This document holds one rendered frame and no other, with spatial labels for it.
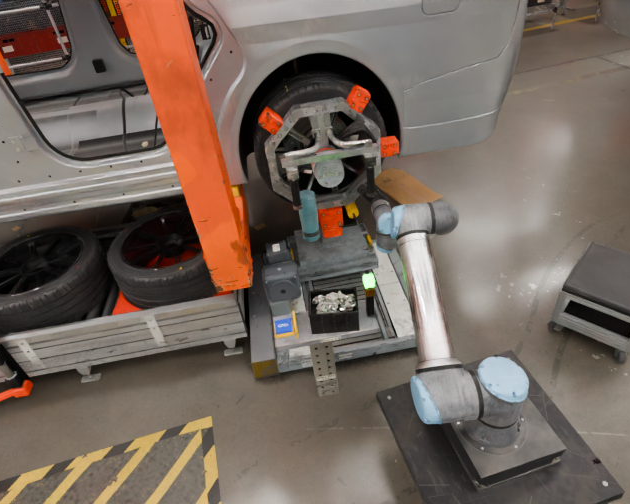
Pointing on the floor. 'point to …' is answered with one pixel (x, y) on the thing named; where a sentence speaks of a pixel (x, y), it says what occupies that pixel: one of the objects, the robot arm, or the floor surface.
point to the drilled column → (324, 368)
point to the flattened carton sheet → (404, 187)
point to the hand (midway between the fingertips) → (366, 184)
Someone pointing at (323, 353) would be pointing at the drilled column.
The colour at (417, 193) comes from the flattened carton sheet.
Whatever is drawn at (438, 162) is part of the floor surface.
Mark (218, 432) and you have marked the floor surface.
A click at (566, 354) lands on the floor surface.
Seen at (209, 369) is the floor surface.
